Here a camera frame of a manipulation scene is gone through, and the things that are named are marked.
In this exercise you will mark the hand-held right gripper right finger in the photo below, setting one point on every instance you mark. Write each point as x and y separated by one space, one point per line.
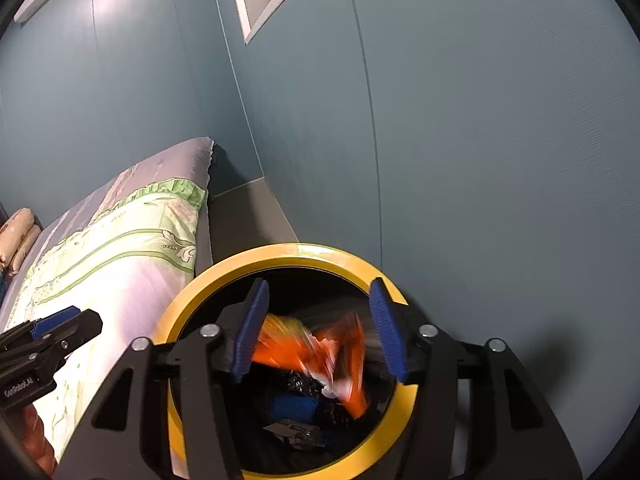
389 332

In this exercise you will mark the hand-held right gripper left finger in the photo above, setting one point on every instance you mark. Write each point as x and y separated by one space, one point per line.
250 332

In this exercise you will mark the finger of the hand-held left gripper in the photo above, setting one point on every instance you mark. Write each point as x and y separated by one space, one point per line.
50 325
75 332

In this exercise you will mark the orange snack bag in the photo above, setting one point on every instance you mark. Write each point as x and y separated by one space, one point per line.
295 352

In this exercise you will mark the black plastic bag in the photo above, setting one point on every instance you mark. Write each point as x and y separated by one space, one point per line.
300 385

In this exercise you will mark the yellow rimmed trash bin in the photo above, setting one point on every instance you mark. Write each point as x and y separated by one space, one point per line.
300 255

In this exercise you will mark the person's left hand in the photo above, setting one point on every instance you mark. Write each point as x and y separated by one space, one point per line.
37 435

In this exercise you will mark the blue packet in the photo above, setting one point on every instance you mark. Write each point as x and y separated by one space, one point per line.
295 406

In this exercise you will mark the green floral quilt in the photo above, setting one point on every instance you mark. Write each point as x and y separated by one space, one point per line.
125 260

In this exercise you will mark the beige folded quilt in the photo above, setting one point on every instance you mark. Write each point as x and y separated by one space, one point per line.
17 240

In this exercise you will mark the silver wrapper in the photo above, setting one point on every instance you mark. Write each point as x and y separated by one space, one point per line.
295 432

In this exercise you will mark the striped bed sheet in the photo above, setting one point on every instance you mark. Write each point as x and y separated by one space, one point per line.
165 160

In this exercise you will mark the white window frame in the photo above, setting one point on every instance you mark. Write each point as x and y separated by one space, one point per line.
240 0

